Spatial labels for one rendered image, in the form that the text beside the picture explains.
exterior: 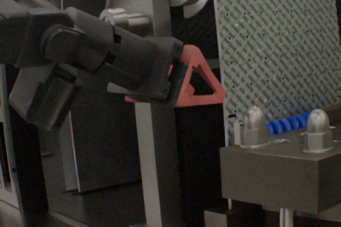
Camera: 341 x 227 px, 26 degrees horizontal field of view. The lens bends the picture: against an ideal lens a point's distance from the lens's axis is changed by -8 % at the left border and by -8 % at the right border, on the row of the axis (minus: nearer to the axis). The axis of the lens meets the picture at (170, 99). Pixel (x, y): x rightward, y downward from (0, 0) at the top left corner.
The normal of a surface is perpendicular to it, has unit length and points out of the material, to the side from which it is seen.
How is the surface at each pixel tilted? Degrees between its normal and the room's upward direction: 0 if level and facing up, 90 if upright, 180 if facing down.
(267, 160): 90
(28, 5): 43
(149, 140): 90
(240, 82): 90
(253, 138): 90
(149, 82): 63
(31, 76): 77
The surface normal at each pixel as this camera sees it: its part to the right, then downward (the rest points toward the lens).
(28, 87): -0.59, -0.08
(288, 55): 0.60, 0.04
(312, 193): -0.80, 0.14
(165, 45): -0.77, -0.33
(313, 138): -0.40, 0.14
